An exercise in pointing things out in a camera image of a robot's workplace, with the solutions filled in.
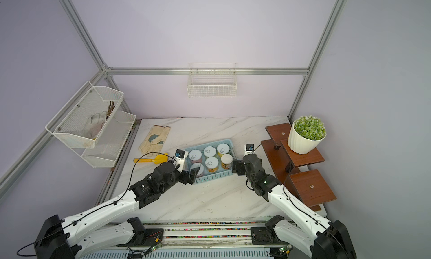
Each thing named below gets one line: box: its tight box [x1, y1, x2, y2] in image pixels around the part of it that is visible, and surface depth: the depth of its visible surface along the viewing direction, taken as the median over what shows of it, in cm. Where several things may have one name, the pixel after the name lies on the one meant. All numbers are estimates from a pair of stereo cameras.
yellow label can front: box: [216, 143, 231, 157], surface depth 100 cm
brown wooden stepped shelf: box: [260, 122, 337, 212], surface depth 76 cm
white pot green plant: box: [287, 114, 327, 155], surface depth 69 cm
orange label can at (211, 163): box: [204, 156, 219, 173], surface depth 94 cm
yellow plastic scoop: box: [133, 153, 169, 165], surface depth 100 cm
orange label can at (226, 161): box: [221, 153, 233, 170], surface depth 95 cm
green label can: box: [203, 145, 217, 157], surface depth 98 cm
